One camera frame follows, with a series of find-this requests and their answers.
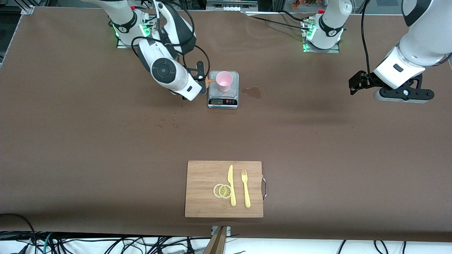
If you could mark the silver digital kitchen scale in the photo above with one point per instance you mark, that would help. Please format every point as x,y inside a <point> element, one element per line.
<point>223,101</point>

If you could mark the table cover sheet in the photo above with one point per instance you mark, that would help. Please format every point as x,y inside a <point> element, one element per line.
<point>106,158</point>

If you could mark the pink plastic cup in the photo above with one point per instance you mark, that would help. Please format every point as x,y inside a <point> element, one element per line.
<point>224,83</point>

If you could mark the wooden beam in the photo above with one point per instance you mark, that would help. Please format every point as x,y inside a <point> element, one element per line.
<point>217,243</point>

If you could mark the lemon slice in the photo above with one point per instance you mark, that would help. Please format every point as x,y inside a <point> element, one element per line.
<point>225,191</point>
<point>215,191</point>

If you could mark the small metal bracket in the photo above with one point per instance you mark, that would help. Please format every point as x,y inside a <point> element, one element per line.
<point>229,231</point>

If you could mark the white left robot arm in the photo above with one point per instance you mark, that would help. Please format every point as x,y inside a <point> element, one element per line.
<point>423,38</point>

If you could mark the yellow plastic knife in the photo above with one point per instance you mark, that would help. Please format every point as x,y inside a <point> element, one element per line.
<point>231,180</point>

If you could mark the wooden cutting board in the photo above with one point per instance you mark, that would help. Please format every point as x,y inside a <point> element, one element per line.
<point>201,176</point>

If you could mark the clear orange-capped sauce bottle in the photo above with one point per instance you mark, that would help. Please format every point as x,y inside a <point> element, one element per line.
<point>211,81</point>

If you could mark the yellow plastic fork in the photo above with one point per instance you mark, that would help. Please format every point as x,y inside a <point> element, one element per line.
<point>247,194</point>

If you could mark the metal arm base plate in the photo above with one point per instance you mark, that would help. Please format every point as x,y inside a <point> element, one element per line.
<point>321,50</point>
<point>134,46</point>

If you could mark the white power strip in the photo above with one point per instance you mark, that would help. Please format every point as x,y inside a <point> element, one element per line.
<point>231,7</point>

